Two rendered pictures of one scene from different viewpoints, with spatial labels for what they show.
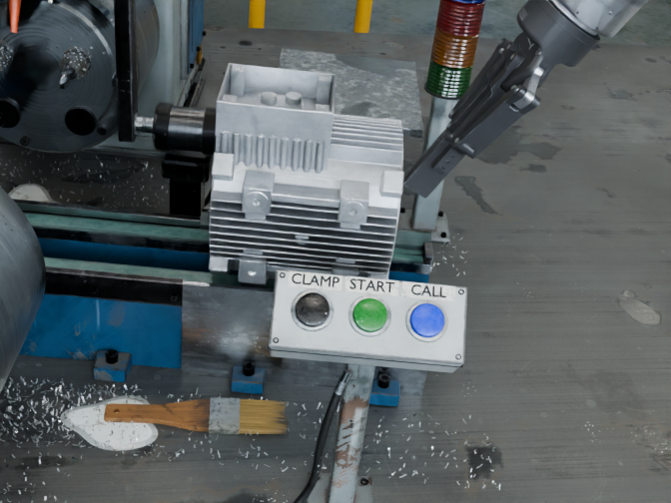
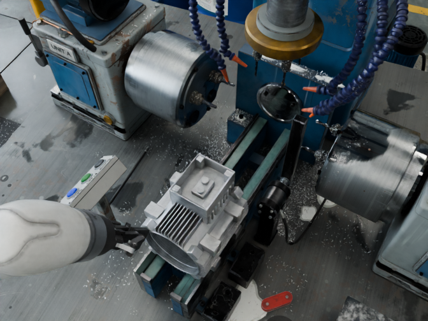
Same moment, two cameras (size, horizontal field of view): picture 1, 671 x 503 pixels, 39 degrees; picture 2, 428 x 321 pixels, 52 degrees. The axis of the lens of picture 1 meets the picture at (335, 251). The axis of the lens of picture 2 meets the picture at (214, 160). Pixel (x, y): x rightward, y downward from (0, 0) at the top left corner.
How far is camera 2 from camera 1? 1.35 m
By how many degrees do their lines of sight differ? 79
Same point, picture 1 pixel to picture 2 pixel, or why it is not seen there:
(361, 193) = (150, 210)
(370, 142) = (167, 217)
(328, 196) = (161, 202)
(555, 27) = not seen: hidden behind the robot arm
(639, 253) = not seen: outside the picture
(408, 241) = (188, 292)
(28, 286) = (161, 106)
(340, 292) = (97, 171)
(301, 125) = (178, 183)
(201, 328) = not seen: hidden behind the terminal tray
